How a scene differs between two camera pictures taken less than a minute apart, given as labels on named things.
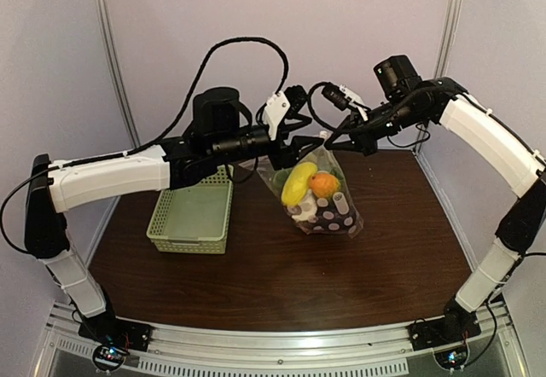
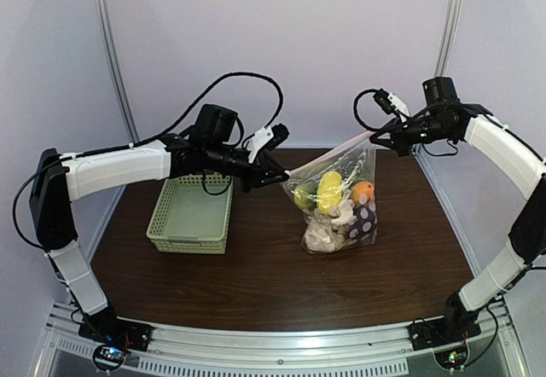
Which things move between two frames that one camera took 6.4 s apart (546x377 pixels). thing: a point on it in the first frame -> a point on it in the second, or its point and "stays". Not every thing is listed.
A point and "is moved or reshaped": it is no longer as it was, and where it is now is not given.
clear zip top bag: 316,192 is moved or reshaped
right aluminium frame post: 451,26 stays
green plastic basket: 195,217 stays
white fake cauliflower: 309,207 -> 322,234
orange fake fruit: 324,185 -> 363,188
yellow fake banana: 297,183 -> 329,191
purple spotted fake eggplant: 334,212 -> 364,226
